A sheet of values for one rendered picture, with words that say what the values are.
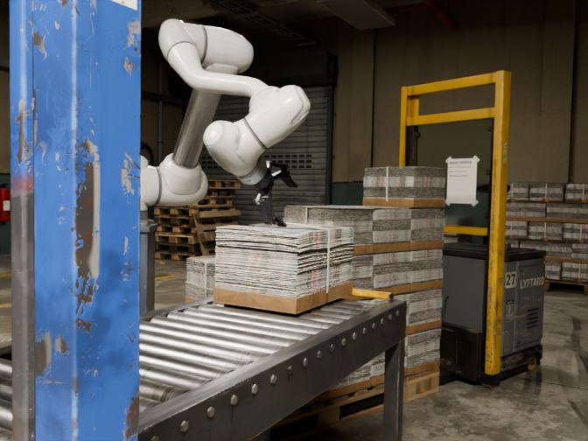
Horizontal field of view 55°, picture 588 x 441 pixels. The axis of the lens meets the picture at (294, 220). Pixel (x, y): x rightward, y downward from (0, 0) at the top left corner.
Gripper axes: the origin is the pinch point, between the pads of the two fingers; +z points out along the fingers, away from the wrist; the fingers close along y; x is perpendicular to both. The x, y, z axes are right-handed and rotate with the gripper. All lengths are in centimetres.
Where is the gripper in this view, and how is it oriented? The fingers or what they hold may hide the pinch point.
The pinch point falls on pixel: (286, 204)
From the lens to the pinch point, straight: 174.7
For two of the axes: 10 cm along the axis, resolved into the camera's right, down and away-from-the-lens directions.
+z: 4.4, 4.2, 7.9
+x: 8.7, 0.4, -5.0
